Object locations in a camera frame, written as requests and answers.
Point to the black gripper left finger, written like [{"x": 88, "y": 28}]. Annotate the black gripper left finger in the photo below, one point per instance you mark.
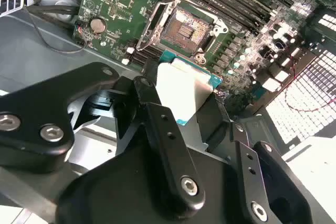
[{"x": 34, "y": 119}]

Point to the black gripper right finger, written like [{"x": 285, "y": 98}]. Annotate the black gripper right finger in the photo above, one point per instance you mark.
[{"x": 283, "y": 195}]

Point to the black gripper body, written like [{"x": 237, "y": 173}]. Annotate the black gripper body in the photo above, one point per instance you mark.
[{"x": 118, "y": 195}]

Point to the silver CPU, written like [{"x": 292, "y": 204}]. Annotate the silver CPU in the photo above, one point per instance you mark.
[{"x": 181, "y": 90}]

